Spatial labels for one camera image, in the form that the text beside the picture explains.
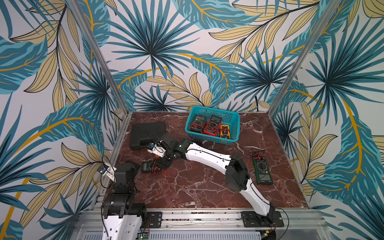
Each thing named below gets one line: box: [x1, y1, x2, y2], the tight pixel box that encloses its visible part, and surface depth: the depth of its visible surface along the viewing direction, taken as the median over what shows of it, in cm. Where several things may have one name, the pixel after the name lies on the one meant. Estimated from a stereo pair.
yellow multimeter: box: [220, 125, 231, 140], surface depth 105 cm
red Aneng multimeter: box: [203, 115, 223, 136], surface depth 102 cm
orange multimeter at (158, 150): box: [150, 144, 167, 158], surface depth 74 cm
